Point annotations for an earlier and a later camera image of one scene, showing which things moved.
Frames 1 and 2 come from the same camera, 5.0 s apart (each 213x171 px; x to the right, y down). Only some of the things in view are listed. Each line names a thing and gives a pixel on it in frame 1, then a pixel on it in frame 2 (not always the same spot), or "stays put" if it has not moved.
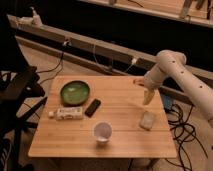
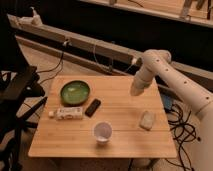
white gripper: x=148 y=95 → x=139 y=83
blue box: x=167 y=102 stays put
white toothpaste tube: x=69 y=113 stays put
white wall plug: x=66 y=43 stays put
